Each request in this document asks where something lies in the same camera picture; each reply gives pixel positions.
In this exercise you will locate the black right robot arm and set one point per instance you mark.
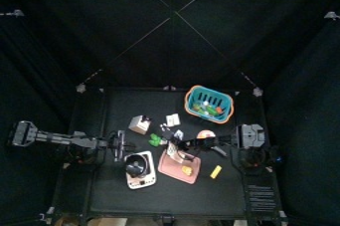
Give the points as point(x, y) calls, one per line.
point(248, 137)

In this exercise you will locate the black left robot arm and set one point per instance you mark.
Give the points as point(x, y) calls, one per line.
point(58, 137)

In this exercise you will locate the yellow toy food piece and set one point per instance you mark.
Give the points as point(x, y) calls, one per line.
point(187, 170)

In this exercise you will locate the orange toy food piece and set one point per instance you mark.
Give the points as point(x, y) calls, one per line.
point(219, 110)

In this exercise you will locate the white toy knife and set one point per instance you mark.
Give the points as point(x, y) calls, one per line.
point(172, 152)

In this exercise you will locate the green toy leafy vegetable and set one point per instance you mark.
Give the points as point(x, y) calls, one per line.
point(155, 140)

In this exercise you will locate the grey toy utensil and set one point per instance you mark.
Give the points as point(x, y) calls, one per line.
point(220, 151)

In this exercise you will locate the beige toy toaster box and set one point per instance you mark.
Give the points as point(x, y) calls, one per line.
point(140, 124)

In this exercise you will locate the pink cutting board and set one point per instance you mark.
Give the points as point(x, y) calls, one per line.
point(176, 169)

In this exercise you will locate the yellow rectangular block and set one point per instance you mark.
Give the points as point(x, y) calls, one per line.
point(215, 172)

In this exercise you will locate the teal basket with orange rim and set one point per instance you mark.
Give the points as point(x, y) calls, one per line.
point(210, 104)

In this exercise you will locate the grey frame corner bracket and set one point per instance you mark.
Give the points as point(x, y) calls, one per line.
point(331, 15)
point(170, 87)
point(80, 87)
point(258, 91)

